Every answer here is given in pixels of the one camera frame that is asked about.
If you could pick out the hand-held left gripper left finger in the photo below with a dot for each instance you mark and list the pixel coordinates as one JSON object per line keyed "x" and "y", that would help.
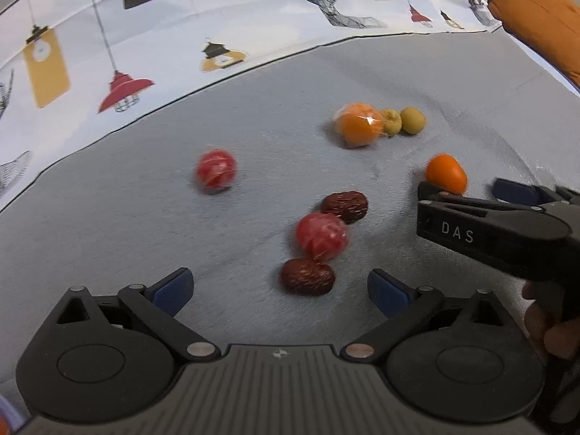
{"x": 174, "y": 291}

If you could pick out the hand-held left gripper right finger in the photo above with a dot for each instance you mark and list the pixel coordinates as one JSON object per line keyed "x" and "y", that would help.
{"x": 387, "y": 291}

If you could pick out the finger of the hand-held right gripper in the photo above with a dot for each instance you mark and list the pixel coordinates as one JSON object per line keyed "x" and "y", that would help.
{"x": 516, "y": 191}
{"x": 436, "y": 191}

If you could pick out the small orange mandarin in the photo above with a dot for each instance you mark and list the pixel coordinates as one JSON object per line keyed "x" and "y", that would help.
{"x": 446, "y": 173}

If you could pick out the yellow-green jujube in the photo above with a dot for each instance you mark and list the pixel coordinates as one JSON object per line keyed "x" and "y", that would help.
{"x": 392, "y": 121}
{"x": 413, "y": 120}

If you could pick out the plastic-wrapped red tomato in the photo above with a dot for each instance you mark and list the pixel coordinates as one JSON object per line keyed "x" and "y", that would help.
{"x": 321, "y": 235}
{"x": 216, "y": 170}

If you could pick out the dried red date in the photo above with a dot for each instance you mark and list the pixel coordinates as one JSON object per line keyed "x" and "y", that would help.
{"x": 345, "y": 206}
{"x": 308, "y": 276}

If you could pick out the plastic-wrapped orange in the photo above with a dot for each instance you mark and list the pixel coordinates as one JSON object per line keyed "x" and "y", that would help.
{"x": 358, "y": 124}

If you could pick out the person's right hand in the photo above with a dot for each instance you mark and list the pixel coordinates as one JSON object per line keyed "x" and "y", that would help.
{"x": 550, "y": 333}

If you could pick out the grey blanket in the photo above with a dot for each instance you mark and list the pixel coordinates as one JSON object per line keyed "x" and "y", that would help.
{"x": 136, "y": 235}

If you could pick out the orange cushion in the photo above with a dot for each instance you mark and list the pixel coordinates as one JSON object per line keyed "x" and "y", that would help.
{"x": 539, "y": 13}

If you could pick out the printed deer lamp cloth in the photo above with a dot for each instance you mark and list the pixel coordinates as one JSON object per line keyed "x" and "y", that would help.
{"x": 181, "y": 9}

